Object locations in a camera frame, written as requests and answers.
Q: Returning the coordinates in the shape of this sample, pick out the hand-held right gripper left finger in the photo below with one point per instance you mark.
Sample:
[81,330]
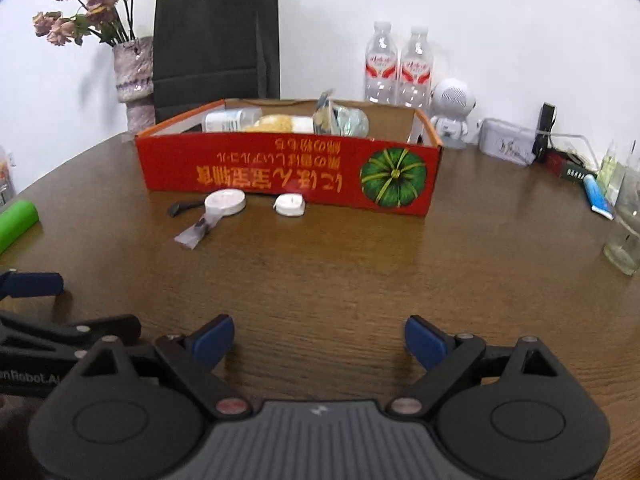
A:
[215,342]

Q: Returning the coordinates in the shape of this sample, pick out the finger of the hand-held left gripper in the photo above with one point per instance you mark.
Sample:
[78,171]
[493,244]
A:
[100,327]
[35,284]

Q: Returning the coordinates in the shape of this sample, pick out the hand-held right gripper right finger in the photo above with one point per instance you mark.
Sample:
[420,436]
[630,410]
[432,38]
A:
[425,342]

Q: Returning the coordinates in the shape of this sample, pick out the clear dark candy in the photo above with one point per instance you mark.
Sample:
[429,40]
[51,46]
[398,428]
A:
[197,230]

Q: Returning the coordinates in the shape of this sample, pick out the large white round tape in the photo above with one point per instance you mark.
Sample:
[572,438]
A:
[226,201]

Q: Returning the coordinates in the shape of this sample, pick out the red cardboard box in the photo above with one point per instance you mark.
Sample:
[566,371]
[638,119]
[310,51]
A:
[280,170]

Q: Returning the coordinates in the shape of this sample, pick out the white plastic bottle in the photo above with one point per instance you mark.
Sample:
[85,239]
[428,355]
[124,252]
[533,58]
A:
[227,121]

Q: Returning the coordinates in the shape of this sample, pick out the yellow white plush toy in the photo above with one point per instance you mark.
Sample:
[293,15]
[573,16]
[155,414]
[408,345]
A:
[277,124]

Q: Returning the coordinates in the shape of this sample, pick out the clear iridescent plastic container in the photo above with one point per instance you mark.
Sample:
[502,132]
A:
[352,121]

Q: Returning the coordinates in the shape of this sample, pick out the silver foil packet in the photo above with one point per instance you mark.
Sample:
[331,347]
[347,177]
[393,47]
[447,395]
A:
[322,112]

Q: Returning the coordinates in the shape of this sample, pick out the green cylinder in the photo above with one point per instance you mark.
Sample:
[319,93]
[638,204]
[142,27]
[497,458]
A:
[15,220]

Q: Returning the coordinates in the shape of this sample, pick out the white tin box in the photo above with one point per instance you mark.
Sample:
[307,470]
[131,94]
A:
[507,142]

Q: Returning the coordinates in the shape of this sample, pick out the blue tube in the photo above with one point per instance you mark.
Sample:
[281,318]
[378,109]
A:
[597,196]

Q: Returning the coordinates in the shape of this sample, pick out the clear glass cup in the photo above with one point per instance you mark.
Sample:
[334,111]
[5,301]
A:
[625,235]

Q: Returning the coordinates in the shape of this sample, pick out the dark red flat box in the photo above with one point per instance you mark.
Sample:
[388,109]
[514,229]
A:
[570,166]

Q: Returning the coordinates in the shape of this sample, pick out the mottled ceramic vase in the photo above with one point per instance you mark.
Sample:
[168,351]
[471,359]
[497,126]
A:
[134,75]

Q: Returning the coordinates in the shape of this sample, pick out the white robot speaker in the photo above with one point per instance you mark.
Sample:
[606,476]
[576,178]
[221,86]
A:
[452,102]

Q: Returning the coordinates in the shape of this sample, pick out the black upright device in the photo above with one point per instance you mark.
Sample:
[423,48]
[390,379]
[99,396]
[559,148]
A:
[545,127]

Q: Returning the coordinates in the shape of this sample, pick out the small clear spray bottle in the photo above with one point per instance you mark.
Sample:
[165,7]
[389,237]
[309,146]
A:
[609,170]

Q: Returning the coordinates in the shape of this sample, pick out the clear water bottle red label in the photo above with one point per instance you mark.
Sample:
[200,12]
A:
[415,75]
[381,70]

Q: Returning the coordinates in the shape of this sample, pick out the dried pink flowers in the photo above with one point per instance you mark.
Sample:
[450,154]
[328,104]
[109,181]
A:
[97,2]

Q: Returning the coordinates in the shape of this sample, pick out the black paper bag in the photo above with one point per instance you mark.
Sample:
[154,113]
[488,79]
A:
[215,45]

